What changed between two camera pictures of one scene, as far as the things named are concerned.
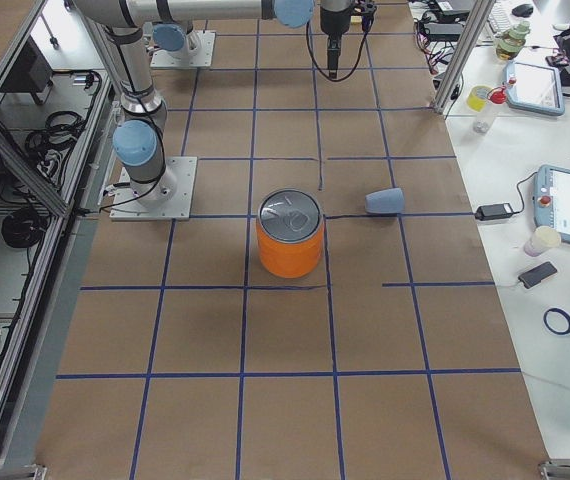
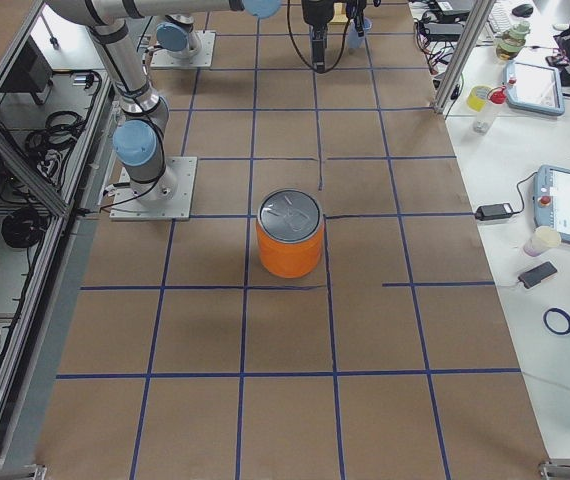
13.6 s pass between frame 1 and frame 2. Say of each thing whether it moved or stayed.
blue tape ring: stayed
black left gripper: moved
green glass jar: stayed
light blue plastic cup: moved
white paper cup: stayed
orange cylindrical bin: stayed
